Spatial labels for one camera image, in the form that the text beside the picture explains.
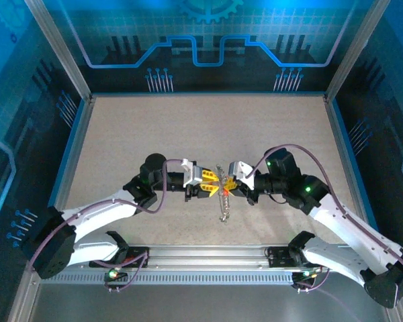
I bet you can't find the large metal key hoop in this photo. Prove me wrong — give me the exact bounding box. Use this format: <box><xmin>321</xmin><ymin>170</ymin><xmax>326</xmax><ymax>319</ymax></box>
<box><xmin>216</xmin><ymin>163</ymin><xmax>233</xmax><ymax>223</ymax></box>

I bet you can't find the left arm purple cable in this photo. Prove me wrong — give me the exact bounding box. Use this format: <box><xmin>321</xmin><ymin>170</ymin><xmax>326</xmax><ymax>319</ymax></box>
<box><xmin>28</xmin><ymin>159</ymin><xmax>185</xmax><ymax>293</ymax></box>

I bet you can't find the aluminium table side rail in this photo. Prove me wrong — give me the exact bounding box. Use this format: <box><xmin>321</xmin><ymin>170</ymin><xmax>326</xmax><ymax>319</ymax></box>
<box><xmin>323</xmin><ymin>96</ymin><xmax>373</xmax><ymax>244</ymax></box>
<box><xmin>42</xmin><ymin>97</ymin><xmax>95</xmax><ymax>244</ymax></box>

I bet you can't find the slotted metal cable duct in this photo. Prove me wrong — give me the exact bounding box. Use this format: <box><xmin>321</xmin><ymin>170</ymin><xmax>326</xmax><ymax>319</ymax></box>
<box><xmin>40</xmin><ymin>272</ymin><xmax>295</xmax><ymax>286</ymax></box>

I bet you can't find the grey metal panel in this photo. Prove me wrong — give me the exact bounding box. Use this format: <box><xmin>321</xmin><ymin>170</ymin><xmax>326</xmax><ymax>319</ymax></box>
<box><xmin>30</xmin><ymin>283</ymin><xmax>390</xmax><ymax>322</ymax></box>

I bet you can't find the black connector with LEDs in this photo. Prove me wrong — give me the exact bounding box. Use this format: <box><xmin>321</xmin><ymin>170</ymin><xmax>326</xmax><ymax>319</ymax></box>
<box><xmin>292</xmin><ymin>270</ymin><xmax>318</xmax><ymax>281</ymax></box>
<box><xmin>103</xmin><ymin>266</ymin><xmax>128</xmax><ymax>281</ymax></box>

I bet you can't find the aluminium frame post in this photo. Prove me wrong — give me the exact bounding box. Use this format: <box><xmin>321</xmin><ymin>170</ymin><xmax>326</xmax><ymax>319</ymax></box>
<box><xmin>24</xmin><ymin>0</ymin><xmax>94</xmax><ymax>101</ymax></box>
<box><xmin>324</xmin><ymin>0</ymin><xmax>392</xmax><ymax>101</ymax></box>

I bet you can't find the aluminium frame rail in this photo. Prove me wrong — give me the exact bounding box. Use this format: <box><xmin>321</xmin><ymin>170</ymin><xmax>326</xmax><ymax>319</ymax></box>
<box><xmin>26</xmin><ymin>243</ymin><xmax>390</xmax><ymax>271</ymax></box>

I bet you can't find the blue table edge strip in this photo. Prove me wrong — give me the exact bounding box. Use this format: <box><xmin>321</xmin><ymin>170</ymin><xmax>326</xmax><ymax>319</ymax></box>
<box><xmin>36</xmin><ymin>99</ymin><xmax>87</xmax><ymax>244</ymax></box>
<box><xmin>332</xmin><ymin>99</ymin><xmax>383</xmax><ymax>244</ymax></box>

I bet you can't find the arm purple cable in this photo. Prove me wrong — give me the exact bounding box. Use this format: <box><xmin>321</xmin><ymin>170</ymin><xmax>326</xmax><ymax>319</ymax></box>
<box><xmin>247</xmin><ymin>144</ymin><xmax>403</xmax><ymax>293</ymax></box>
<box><xmin>28</xmin><ymin>159</ymin><xmax>185</xmax><ymax>293</ymax></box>

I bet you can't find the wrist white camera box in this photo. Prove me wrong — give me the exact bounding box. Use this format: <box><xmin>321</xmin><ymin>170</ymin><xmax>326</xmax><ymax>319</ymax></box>
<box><xmin>180</xmin><ymin>158</ymin><xmax>205</xmax><ymax>188</ymax></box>
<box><xmin>227</xmin><ymin>160</ymin><xmax>256</xmax><ymax>185</ymax></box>

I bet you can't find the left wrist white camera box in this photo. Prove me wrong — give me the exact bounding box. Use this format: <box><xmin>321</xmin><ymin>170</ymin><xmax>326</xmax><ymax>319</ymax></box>
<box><xmin>180</xmin><ymin>158</ymin><xmax>205</xmax><ymax>188</ymax></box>

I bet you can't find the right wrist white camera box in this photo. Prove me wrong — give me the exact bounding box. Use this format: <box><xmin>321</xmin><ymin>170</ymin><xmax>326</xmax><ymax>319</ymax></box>
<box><xmin>227</xmin><ymin>160</ymin><xmax>256</xmax><ymax>185</ymax></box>

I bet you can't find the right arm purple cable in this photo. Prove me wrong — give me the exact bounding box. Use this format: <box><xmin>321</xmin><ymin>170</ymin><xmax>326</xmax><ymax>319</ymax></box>
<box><xmin>247</xmin><ymin>144</ymin><xmax>403</xmax><ymax>293</ymax></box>

